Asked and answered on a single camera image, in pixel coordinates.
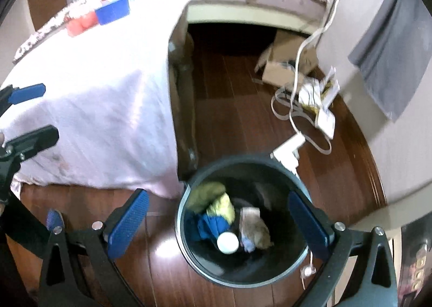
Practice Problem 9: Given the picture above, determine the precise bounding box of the grey hanging cloth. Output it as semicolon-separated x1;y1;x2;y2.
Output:
349;0;431;121

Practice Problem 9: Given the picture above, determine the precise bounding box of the pink floral table cloth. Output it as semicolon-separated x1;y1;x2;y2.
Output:
1;0;191;198

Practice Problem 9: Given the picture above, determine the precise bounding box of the blue white carton box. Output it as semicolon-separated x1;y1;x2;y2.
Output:
95;0;130;25

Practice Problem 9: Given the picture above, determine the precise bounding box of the cardboard box on floor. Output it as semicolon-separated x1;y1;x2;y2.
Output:
254;29;319;91

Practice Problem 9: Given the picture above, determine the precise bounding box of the red white paper cup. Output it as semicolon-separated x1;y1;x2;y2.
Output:
66;11;98;37

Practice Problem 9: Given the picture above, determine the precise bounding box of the yellow cloth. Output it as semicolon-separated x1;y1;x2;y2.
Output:
186;181;235;224

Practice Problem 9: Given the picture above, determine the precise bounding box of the white wifi router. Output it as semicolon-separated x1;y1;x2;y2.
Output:
298;67;340;140

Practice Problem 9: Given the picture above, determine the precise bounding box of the blue cloth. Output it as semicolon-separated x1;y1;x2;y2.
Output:
185;214;231;242

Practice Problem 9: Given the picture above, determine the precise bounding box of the blue white paper cup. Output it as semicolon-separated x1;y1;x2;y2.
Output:
217;232;239;254

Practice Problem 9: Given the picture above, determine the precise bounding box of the black trash bin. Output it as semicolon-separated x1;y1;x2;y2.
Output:
175;155;310;288

